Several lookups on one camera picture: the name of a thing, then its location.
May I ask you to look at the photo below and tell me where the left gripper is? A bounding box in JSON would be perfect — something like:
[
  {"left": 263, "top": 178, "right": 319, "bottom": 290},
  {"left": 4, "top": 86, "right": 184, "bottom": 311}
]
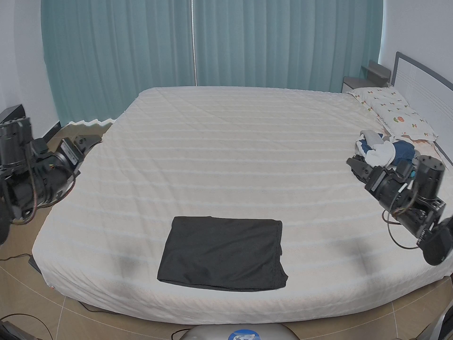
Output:
[{"left": 11, "top": 135, "right": 104, "bottom": 205}]

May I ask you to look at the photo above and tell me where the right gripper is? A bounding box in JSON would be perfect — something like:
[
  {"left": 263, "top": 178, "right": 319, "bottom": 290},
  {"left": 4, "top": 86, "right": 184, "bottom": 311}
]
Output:
[{"left": 346, "top": 157, "right": 417, "bottom": 219}]

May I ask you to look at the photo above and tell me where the black T-shirt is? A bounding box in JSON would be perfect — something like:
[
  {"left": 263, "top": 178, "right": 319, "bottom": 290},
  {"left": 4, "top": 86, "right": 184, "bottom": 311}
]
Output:
[{"left": 157, "top": 216, "right": 289, "bottom": 292}]

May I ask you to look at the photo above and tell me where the pile of clothes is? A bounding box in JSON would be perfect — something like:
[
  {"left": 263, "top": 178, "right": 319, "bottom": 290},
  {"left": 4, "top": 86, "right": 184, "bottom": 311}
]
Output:
[{"left": 354, "top": 130, "right": 422, "bottom": 172}]

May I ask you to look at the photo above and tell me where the bed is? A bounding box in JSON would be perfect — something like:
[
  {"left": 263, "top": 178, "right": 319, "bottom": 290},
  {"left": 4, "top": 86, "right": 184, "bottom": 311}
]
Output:
[{"left": 30, "top": 51, "right": 453, "bottom": 327}]

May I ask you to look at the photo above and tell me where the white printed pillow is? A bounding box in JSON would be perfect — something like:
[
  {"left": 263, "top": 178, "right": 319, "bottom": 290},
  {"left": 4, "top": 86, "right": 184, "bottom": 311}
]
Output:
[{"left": 347, "top": 86, "right": 437, "bottom": 141}]

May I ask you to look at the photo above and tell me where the black chest of drawers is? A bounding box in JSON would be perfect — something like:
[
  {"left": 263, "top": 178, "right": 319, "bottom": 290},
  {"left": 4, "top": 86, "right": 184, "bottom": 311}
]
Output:
[{"left": 0, "top": 105, "right": 26, "bottom": 124}]

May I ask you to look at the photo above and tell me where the grey bedside table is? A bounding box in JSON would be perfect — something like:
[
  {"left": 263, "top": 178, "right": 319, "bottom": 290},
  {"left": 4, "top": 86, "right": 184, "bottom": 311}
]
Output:
[{"left": 343, "top": 60, "right": 391, "bottom": 93}]

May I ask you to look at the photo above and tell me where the blue-green curtain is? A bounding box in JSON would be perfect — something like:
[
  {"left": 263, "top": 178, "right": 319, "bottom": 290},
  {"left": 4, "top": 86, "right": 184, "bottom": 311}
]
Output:
[
  {"left": 42, "top": 0, "right": 197, "bottom": 127},
  {"left": 193, "top": 0, "right": 384, "bottom": 93}
]

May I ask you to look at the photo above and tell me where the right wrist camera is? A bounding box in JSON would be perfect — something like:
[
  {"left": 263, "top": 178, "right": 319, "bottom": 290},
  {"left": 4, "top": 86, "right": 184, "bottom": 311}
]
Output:
[{"left": 396, "top": 161, "right": 415, "bottom": 180}]

